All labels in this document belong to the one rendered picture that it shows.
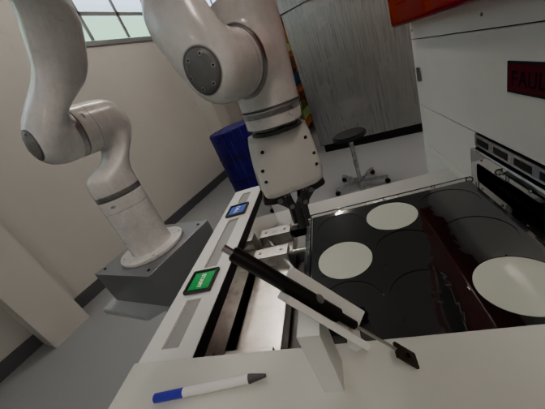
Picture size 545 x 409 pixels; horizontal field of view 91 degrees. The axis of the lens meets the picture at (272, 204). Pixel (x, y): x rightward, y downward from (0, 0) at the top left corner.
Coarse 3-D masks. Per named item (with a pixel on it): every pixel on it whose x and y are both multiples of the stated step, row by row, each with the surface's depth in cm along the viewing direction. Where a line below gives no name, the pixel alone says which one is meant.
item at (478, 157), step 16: (480, 160) 56; (496, 160) 52; (480, 176) 60; (512, 176) 47; (528, 176) 45; (496, 192) 54; (528, 192) 43; (544, 192) 40; (512, 208) 49; (544, 208) 41; (528, 224) 46; (544, 224) 44; (544, 240) 43
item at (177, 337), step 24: (240, 192) 83; (240, 216) 68; (216, 240) 62; (216, 264) 54; (216, 288) 46; (168, 312) 46; (192, 312) 44; (168, 336) 41; (192, 336) 39; (144, 360) 38
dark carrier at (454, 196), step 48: (432, 192) 58; (480, 192) 52; (336, 240) 56; (384, 240) 50; (432, 240) 46; (480, 240) 42; (528, 240) 39; (336, 288) 45; (384, 288) 41; (432, 288) 38; (336, 336) 37; (384, 336) 35
